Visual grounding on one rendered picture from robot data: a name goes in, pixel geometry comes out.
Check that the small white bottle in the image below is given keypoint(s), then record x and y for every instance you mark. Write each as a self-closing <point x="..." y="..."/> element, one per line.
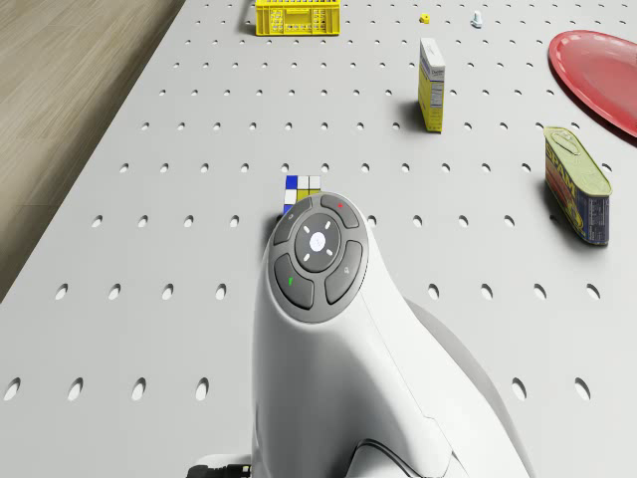
<point x="477" y="19"/>

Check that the small yellow block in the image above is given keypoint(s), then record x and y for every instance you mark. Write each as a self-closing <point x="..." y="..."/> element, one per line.
<point x="424" y="18"/>

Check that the flat-sided can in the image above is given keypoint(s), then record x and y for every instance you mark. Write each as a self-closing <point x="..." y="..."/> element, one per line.
<point x="579" y="186"/>

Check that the red plate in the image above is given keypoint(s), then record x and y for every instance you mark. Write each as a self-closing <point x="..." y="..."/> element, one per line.
<point x="599" y="74"/>

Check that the yellow basket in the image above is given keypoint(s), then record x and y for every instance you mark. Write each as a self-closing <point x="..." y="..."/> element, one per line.
<point x="297" y="17"/>

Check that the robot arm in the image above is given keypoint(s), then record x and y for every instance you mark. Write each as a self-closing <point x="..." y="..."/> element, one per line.
<point x="323" y="378"/>

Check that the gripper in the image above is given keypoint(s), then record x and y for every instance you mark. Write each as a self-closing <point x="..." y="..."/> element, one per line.
<point x="219" y="470"/>

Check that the puzzle cube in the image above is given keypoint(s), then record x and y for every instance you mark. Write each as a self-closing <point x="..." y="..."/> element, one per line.
<point x="297" y="191"/>

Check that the yellow and white box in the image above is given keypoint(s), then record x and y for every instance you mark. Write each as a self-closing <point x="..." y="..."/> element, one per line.
<point x="431" y="89"/>

